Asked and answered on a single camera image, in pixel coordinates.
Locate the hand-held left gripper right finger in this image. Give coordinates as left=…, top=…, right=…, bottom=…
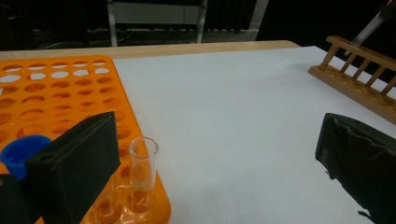
left=315, top=112, right=396, bottom=224

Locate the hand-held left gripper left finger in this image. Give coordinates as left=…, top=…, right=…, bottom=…
left=24, top=111, right=121, bottom=224

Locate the blue-capped test tube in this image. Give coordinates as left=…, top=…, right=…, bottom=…
left=0, top=134, right=52, bottom=181

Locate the clear test tube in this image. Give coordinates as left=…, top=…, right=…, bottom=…
left=128, top=136, right=160, bottom=214

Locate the orange plastic tube rack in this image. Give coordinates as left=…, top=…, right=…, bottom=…
left=0, top=55, right=172, bottom=224

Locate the wooden tube rack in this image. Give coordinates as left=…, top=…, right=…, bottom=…
left=307, top=35, right=396, bottom=125

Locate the white table mat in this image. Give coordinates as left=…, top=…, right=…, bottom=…
left=113, top=46, right=396, bottom=224

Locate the white metal stand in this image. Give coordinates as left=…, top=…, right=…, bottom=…
left=106, top=0, right=209, bottom=48

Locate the white metal bar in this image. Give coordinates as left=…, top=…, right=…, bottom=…
left=247, top=0, right=270, bottom=32

